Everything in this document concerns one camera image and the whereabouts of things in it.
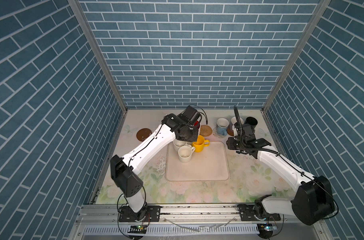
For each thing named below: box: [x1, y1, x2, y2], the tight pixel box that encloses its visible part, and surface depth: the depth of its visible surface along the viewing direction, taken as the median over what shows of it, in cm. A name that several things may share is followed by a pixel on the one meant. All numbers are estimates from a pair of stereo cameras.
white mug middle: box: [177, 145, 196, 163], surface depth 90 cm
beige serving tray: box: [165, 141, 230, 181], surface depth 91 cm
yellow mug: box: [192, 135, 210, 153], surface depth 94 cm
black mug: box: [244, 116, 258, 129], surface depth 105 cm
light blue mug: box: [216, 117, 230, 136], surface depth 102 cm
